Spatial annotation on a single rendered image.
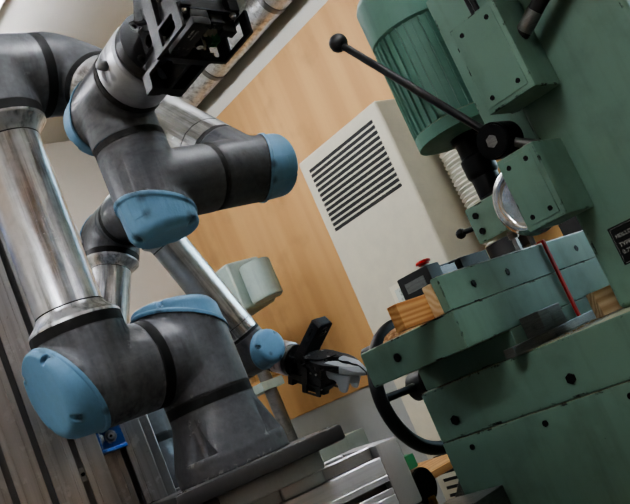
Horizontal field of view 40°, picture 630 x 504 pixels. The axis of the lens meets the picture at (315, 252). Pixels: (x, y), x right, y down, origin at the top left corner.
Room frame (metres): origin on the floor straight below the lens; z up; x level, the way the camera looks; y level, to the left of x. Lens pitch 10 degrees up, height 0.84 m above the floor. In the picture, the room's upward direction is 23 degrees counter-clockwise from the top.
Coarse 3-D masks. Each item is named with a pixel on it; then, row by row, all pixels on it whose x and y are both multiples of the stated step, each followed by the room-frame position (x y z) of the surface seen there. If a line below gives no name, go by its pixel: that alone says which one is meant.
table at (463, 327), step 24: (576, 264) 1.57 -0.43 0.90; (528, 288) 1.44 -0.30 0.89; (552, 288) 1.49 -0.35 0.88; (576, 288) 1.54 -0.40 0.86; (600, 288) 1.60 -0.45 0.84; (456, 312) 1.29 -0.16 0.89; (480, 312) 1.33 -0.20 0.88; (504, 312) 1.37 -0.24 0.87; (528, 312) 1.42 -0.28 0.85; (408, 336) 1.35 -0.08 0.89; (432, 336) 1.32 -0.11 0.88; (456, 336) 1.29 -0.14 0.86; (480, 336) 1.31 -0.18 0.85; (384, 360) 1.40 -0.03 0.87; (408, 360) 1.36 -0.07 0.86; (432, 360) 1.33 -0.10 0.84
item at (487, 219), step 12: (480, 204) 1.52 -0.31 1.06; (492, 204) 1.51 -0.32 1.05; (468, 216) 1.55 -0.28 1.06; (480, 216) 1.53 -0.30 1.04; (492, 216) 1.52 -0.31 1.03; (480, 228) 1.54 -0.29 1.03; (492, 228) 1.52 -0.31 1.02; (504, 228) 1.51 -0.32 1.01; (480, 240) 1.55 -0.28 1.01; (492, 240) 1.57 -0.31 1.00
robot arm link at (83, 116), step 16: (96, 80) 0.78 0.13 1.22; (80, 96) 0.81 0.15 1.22; (96, 96) 0.79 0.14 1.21; (112, 96) 0.79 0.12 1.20; (64, 112) 0.86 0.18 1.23; (80, 112) 0.82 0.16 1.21; (96, 112) 0.81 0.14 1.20; (112, 112) 0.80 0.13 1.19; (128, 112) 0.80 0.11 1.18; (144, 112) 0.81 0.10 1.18; (64, 128) 0.86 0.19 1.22; (80, 128) 0.84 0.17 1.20; (96, 128) 0.81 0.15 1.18; (112, 128) 0.81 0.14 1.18; (80, 144) 0.86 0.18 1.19; (96, 144) 0.82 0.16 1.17
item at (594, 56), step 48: (480, 0) 1.32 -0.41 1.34; (528, 0) 1.27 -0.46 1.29; (576, 0) 1.23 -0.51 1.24; (624, 0) 1.19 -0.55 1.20; (576, 48) 1.25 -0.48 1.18; (624, 48) 1.21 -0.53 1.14; (576, 96) 1.27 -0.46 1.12; (624, 96) 1.23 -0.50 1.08; (576, 144) 1.30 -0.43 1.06; (624, 144) 1.25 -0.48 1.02; (624, 192) 1.27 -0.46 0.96; (624, 288) 1.32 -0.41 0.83
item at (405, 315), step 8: (424, 296) 1.31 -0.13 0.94; (400, 304) 1.26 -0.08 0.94; (408, 304) 1.28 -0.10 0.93; (416, 304) 1.29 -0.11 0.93; (424, 304) 1.30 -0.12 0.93; (392, 312) 1.26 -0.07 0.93; (400, 312) 1.26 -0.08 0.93; (408, 312) 1.27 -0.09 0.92; (416, 312) 1.28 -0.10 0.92; (424, 312) 1.30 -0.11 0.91; (432, 312) 1.31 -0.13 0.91; (392, 320) 1.27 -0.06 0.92; (400, 320) 1.26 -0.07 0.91; (408, 320) 1.26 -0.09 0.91; (416, 320) 1.28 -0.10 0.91; (424, 320) 1.29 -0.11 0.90; (400, 328) 1.26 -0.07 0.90; (408, 328) 1.27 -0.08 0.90
